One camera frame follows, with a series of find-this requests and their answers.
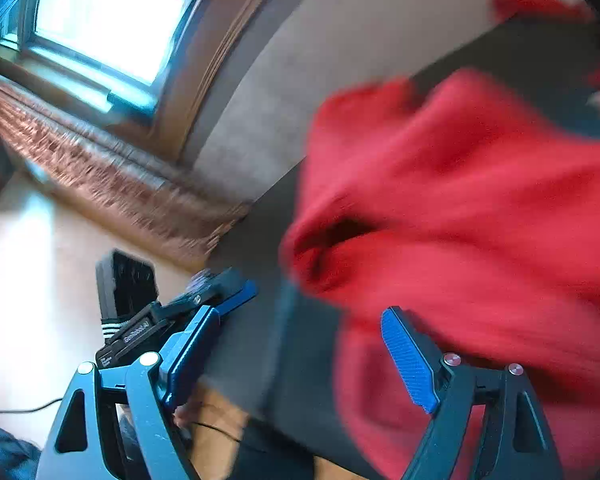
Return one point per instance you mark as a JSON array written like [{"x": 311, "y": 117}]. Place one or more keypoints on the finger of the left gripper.
[{"x": 225, "y": 291}]

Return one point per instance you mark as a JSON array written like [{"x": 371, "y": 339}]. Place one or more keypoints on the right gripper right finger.
[{"x": 515, "y": 441}]

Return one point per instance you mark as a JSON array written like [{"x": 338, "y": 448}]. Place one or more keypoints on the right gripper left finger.
[{"x": 84, "y": 442}]

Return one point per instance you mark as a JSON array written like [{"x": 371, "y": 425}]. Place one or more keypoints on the bright red fuzzy sweater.
[{"x": 472, "y": 211}]

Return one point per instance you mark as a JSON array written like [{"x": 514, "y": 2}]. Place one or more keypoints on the brown floral curtain left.
[{"x": 131, "y": 192}]

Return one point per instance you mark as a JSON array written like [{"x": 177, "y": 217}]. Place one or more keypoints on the window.
[{"x": 113, "y": 52}]

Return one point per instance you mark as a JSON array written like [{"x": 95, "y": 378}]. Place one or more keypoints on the dark red garment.
[{"x": 569, "y": 11}]

